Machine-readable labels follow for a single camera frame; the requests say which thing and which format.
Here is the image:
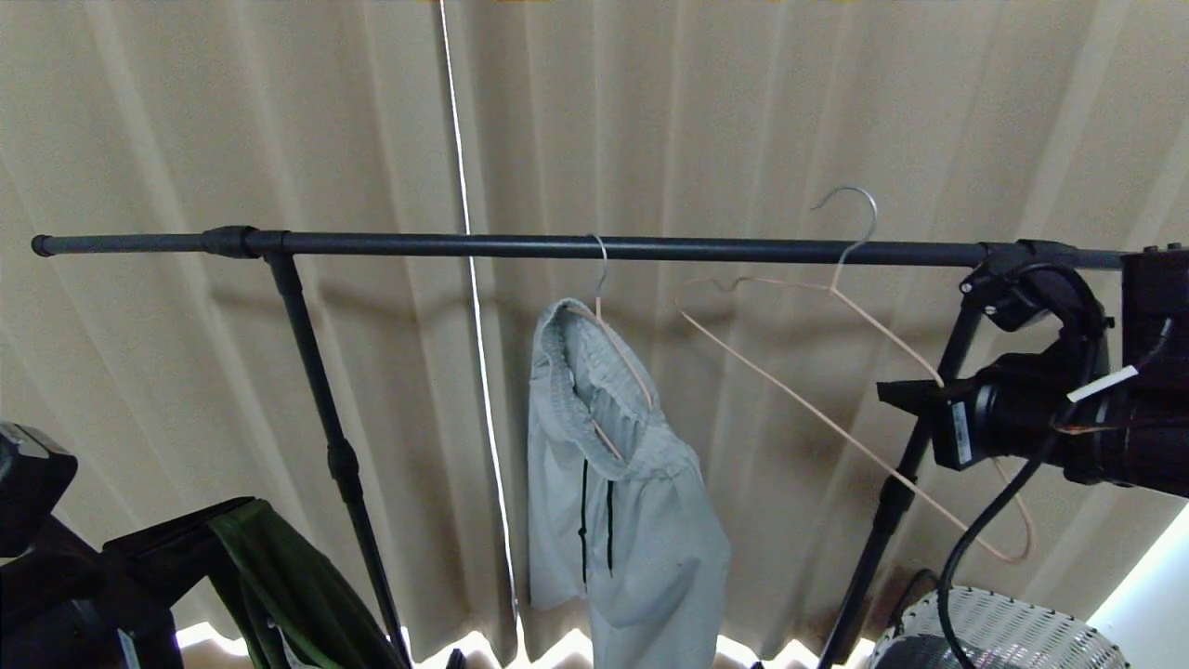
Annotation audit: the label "black cable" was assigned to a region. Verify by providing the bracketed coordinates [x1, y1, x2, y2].
[936, 263, 1113, 669]

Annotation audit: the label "pink clothes hanger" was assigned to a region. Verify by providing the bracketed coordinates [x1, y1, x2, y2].
[673, 186, 1034, 565]
[555, 232, 657, 463]

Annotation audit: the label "pale grey shorts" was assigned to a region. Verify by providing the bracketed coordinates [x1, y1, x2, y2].
[527, 297, 733, 669]

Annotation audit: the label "black clothes rack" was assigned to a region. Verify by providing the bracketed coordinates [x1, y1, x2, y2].
[31, 226, 1130, 669]

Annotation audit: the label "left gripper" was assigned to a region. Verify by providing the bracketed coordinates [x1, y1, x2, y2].
[0, 534, 184, 669]

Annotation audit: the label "window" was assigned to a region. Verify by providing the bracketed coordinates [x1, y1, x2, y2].
[1085, 502, 1189, 669]

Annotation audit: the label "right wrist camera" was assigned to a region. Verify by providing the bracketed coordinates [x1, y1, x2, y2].
[960, 263, 1113, 377]

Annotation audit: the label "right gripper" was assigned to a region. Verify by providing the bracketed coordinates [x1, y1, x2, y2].
[932, 358, 1071, 472]

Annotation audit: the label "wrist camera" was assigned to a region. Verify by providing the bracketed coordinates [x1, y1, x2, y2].
[0, 423, 81, 560]
[960, 263, 1113, 377]

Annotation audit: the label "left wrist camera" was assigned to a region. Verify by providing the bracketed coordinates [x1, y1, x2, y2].
[0, 423, 81, 560]

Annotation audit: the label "white laundry basket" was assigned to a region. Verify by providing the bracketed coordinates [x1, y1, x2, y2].
[864, 585, 1130, 669]

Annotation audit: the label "beige curtain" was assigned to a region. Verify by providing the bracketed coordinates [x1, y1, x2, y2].
[0, 0, 1189, 666]

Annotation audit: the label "green long-sleeved shirt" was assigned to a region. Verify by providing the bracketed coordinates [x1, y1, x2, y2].
[206, 499, 403, 669]

